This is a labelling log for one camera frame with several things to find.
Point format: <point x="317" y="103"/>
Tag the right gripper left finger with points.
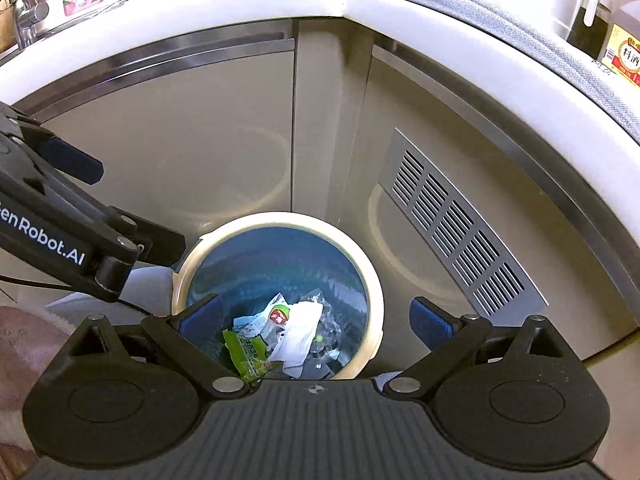
<point x="128" y="393"/>

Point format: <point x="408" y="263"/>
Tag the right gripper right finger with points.
<point x="503" y="394"/>

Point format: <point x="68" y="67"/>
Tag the green snack wrapper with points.
<point x="250" y="356"/>

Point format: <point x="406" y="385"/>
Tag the white red-logo packet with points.
<point x="268" y="324"/>

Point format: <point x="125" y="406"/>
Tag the white cloth rag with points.
<point x="294" y="343"/>

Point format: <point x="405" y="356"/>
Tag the clear plastic bottle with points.
<point x="325" y="347"/>

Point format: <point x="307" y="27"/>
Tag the cream rimmed trash bin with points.
<point x="250" y="260"/>

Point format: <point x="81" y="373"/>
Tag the chrome kitchen faucet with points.
<point x="27" y="5"/>

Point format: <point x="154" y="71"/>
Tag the silver cabinet vent grille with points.
<point x="485" y="270"/>

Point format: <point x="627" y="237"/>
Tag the stainless steel sink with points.
<point x="47" y="32"/>

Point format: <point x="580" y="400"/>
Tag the large cooking wine jug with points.
<point x="621" y="51"/>

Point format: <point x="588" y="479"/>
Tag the dark soy sauce bottle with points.
<point x="590" y="26"/>

